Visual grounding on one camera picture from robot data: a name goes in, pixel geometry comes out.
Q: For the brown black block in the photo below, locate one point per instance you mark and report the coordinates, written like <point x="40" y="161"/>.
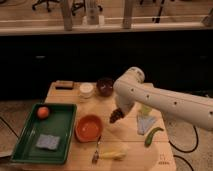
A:
<point x="64" y="84"/>

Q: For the office chair base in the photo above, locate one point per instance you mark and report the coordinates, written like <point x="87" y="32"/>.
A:
<point x="47" y="2"/>

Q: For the orange fruit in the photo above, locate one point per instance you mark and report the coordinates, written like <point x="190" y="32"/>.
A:
<point x="43" y="112"/>

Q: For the dark red grape bunch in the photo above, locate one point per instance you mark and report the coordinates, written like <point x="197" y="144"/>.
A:
<point x="116" y="115"/>

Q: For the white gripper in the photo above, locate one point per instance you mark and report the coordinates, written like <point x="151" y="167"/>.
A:
<point x="124" y="105"/>

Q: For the blue grey sponge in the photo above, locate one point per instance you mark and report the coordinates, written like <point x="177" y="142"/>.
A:
<point x="49" y="142"/>

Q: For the light green plastic cup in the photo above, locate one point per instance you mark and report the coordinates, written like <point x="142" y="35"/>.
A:
<point x="145" y="110"/>

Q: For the dark purple bowl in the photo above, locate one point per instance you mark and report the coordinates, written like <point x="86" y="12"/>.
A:
<point x="105" y="87"/>

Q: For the white round container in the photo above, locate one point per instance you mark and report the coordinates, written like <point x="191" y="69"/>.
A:
<point x="86" y="90"/>

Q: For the green plastic tray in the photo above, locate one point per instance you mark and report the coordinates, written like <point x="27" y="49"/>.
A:
<point x="60" y="122"/>

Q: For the orange red bowl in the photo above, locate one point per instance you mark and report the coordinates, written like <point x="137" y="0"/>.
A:
<point x="88" y="128"/>

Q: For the green pepper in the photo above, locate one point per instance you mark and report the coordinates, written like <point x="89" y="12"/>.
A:
<point x="150" y="136"/>

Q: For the light blue cloth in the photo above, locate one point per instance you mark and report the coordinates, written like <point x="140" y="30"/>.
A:
<point x="144" y="123"/>

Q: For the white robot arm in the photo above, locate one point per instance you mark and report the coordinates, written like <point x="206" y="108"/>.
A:
<point x="130" y="88"/>

